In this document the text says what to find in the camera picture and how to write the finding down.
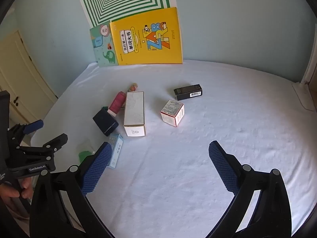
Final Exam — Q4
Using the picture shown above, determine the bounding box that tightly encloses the cream cupboard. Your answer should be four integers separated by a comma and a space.
0, 30, 58, 139

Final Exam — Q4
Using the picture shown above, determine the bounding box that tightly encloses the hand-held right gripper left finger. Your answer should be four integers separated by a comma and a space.
29, 141, 117, 238

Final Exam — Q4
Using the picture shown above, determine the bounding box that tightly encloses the white red cube box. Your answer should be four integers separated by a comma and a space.
160, 100, 185, 128

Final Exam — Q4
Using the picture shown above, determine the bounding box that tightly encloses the person's left hand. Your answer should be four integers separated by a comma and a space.
0, 177, 34, 204

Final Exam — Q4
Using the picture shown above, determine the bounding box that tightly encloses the white window frame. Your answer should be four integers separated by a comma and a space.
292, 52, 317, 112

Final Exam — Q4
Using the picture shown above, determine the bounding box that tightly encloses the light blue box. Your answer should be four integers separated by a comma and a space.
107, 133, 124, 169

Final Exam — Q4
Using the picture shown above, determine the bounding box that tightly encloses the pink tube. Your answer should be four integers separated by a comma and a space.
107, 92, 127, 116

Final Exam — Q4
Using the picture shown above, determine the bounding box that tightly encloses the black box with white label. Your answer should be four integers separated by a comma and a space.
173, 84, 203, 101

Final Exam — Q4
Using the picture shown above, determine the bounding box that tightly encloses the small dark box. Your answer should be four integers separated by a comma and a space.
93, 107, 119, 137

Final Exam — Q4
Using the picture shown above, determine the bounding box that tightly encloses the tall white box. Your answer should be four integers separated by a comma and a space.
123, 91, 146, 137

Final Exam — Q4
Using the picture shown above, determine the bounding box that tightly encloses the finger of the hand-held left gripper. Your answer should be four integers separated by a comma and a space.
7, 120, 44, 145
13, 133, 68, 168

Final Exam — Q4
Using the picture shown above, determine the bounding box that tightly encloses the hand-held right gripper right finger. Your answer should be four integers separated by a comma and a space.
208, 140, 293, 238

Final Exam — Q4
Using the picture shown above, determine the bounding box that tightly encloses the small green clear bottle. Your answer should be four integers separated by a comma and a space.
76, 139, 97, 164

